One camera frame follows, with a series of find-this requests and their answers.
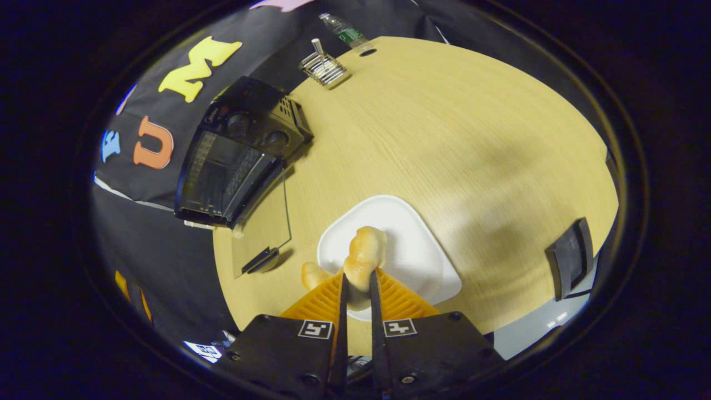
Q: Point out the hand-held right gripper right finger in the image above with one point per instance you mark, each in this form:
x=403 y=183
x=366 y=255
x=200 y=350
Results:
x=377 y=344

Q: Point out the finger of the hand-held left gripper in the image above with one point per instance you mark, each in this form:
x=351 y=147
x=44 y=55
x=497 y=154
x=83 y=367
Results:
x=122 y=286

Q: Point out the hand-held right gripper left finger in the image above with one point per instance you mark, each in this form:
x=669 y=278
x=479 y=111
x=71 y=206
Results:
x=341 y=333

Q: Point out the golden croissant bread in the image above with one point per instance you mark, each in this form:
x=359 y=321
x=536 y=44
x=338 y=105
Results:
x=364 y=255

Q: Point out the black electric oven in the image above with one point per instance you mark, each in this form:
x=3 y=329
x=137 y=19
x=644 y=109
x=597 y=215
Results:
x=239 y=144

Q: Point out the white square plate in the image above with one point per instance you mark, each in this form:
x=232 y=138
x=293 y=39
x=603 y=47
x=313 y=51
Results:
x=411 y=244

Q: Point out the clear glass jar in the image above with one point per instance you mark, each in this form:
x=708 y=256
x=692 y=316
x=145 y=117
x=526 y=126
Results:
x=325 y=68

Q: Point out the clear plastic water bottle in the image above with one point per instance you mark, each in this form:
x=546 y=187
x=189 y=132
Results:
x=347 y=32

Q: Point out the black plastic bracket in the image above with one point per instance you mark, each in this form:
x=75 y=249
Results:
x=569 y=258

